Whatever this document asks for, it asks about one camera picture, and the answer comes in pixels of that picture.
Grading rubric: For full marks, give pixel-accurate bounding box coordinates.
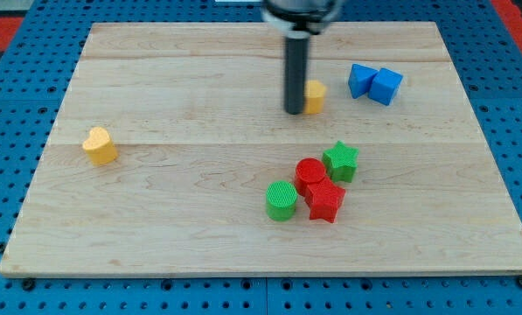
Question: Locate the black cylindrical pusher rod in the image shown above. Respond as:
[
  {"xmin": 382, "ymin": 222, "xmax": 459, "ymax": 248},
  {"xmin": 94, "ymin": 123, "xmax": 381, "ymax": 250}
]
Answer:
[{"xmin": 283, "ymin": 38, "xmax": 310, "ymax": 115}]

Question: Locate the yellow hexagon block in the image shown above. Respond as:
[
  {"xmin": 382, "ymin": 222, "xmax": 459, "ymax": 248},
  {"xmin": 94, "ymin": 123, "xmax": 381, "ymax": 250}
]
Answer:
[{"xmin": 303, "ymin": 80, "xmax": 327, "ymax": 114}]

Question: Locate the yellow heart block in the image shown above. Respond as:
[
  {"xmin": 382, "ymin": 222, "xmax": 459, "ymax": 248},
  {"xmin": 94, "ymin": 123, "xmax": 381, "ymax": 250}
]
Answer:
[{"xmin": 82, "ymin": 127, "xmax": 118, "ymax": 166}]

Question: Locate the blue triangle block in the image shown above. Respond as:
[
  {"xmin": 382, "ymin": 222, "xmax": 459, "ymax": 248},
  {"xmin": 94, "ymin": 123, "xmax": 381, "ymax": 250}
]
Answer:
[{"xmin": 348, "ymin": 64, "xmax": 378, "ymax": 99}]

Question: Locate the blue cube block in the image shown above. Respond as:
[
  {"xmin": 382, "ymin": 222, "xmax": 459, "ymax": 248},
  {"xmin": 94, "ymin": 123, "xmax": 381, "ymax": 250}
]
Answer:
[{"xmin": 368, "ymin": 67, "xmax": 403, "ymax": 106}]

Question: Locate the green star block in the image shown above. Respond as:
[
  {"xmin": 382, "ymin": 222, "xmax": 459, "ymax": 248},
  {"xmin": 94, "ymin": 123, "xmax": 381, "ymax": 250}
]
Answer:
[{"xmin": 322, "ymin": 141, "xmax": 359, "ymax": 183}]

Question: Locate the red cylinder block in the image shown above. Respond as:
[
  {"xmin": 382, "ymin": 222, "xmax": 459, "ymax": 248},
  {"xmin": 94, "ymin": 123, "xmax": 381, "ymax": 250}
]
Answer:
[{"xmin": 294, "ymin": 157, "xmax": 326, "ymax": 196}]

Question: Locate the green cylinder block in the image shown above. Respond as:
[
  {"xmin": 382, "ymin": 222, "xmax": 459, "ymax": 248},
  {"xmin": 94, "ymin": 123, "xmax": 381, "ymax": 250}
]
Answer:
[{"xmin": 265, "ymin": 180, "xmax": 297, "ymax": 221}]

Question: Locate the red star block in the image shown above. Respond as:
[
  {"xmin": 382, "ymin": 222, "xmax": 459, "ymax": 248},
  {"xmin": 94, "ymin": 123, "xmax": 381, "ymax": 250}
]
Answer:
[{"xmin": 305, "ymin": 177, "xmax": 346, "ymax": 223}]

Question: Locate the wooden board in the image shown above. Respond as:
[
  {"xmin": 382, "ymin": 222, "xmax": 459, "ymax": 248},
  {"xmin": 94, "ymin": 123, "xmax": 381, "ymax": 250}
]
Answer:
[{"xmin": 0, "ymin": 22, "xmax": 522, "ymax": 278}]

